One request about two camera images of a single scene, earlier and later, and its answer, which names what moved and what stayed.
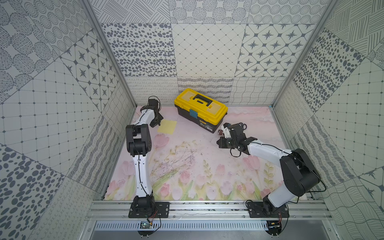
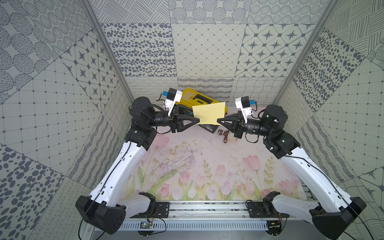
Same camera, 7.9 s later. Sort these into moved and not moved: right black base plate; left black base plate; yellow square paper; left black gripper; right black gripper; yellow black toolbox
Moved: left black gripper; right black gripper; yellow square paper
Not moved: left black base plate; yellow black toolbox; right black base plate
